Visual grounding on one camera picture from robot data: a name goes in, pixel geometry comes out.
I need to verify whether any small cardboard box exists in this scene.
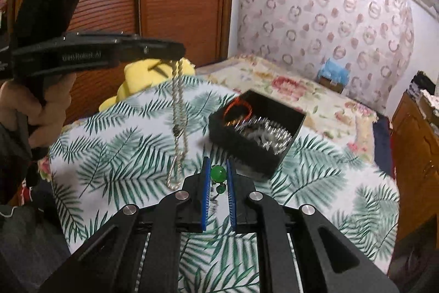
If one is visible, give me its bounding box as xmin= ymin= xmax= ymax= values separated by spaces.
xmin=320 ymin=77 xmax=344 ymax=93

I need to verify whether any black box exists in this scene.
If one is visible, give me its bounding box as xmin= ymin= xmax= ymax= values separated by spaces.
xmin=209 ymin=89 xmax=307 ymax=180

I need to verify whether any yellow plush toy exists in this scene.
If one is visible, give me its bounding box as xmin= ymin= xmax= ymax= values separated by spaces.
xmin=99 ymin=56 xmax=196 ymax=111

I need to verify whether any blue plastic bag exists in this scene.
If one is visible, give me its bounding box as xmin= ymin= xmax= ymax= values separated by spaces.
xmin=317 ymin=58 xmax=352 ymax=84

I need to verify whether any leaf print tablecloth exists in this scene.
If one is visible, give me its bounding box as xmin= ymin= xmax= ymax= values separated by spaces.
xmin=48 ymin=75 xmax=400 ymax=293

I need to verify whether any orange red bead bracelet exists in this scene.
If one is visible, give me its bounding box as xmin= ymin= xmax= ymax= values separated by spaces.
xmin=223 ymin=100 xmax=253 ymax=127

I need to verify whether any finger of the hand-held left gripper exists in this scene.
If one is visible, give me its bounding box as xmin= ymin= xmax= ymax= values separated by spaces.
xmin=118 ymin=34 xmax=183 ymax=44
xmin=118 ymin=40 xmax=186 ymax=64

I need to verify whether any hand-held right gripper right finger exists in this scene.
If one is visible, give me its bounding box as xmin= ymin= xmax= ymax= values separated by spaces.
xmin=226 ymin=159 xmax=400 ymax=293

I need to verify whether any silver jewelry heap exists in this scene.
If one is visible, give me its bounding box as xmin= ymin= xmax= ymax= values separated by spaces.
xmin=236 ymin=118 xmax=294 ymax=154

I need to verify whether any circle print sheer curtain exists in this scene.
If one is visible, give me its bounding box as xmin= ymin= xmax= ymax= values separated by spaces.
xmin=238 ymin=0 xmax=416 ymax=116

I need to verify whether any wooden cabinet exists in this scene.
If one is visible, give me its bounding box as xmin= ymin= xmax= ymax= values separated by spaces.
xmin=389 ymin=92 xmax=439 ymax=243

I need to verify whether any stack of dark clothes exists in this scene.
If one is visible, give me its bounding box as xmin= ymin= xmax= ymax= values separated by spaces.
xmin=410 ymin=71 xmax=437 ymax=98

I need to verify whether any white patterned cloth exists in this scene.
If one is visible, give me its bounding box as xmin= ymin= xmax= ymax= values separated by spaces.
xmin=420 ymin=89 xmax=439 ymax=119

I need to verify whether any floral bed blanket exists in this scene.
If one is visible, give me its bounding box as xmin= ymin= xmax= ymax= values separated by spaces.
xmin=195 ymin=54 xmax=380 ymax=164

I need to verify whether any dark blue rug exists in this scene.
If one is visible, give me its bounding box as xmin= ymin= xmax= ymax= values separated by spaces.
xmin=372 ymin=115 xmax=396 ymax=177

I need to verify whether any green bead earring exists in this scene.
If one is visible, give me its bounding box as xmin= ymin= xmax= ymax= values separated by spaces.
xmin=210 ymin=166 xmax=227 ymax=208

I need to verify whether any person's left hand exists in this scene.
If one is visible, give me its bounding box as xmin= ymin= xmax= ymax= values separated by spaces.
xmin=0 ymin=73 xmax=76 ymax=150

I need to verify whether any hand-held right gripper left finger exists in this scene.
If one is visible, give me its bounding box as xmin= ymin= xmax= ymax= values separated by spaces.
xmin=39 ymin=157 xmax=211 ymax=293

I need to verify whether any white pearl necklace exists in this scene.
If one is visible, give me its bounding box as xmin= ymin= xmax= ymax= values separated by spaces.
xmin=166 ymin=59 xmax=190 ymax=191

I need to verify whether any person's left forearm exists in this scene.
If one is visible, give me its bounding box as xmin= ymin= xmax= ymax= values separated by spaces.
xmin=0 ymin=118 xmax=36 ymax=206

